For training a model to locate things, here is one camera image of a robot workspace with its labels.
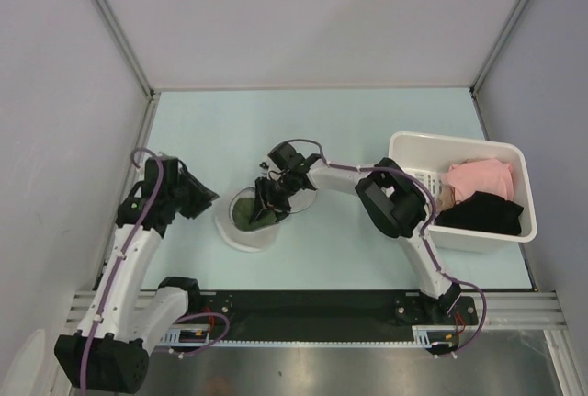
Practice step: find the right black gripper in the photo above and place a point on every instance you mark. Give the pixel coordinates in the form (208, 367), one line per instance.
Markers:
(264, 186)

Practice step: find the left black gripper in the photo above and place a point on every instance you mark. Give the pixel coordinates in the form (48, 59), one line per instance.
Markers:
(203, 196)

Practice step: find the green bra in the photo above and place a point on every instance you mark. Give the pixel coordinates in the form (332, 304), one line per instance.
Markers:
(240, 213)

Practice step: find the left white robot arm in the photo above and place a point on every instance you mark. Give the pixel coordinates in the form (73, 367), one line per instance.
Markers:
(110, 349)

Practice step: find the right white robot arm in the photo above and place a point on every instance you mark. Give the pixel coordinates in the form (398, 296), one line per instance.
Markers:
(398, 205)

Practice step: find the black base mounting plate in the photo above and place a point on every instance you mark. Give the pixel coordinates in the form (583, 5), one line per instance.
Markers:
(351, 314)

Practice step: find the white plastic basket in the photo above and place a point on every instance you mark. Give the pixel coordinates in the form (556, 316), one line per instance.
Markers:
(428, 157)

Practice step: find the black garment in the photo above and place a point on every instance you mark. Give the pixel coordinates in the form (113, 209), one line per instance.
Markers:
(483, 212)

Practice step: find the pink garment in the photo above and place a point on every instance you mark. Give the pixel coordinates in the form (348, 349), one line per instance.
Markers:
(489, 176)

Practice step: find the white slotted cable duct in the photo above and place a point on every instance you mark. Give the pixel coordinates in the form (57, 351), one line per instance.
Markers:
(184, 341)

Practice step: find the left aluminium frame post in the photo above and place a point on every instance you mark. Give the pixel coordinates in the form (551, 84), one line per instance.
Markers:
(122, 43)

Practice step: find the aluminium frame post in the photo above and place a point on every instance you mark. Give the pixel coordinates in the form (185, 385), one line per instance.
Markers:
(122, 43)
(498, 46)

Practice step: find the right aluminium frame post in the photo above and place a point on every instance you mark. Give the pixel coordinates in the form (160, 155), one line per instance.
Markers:
(498, 46)

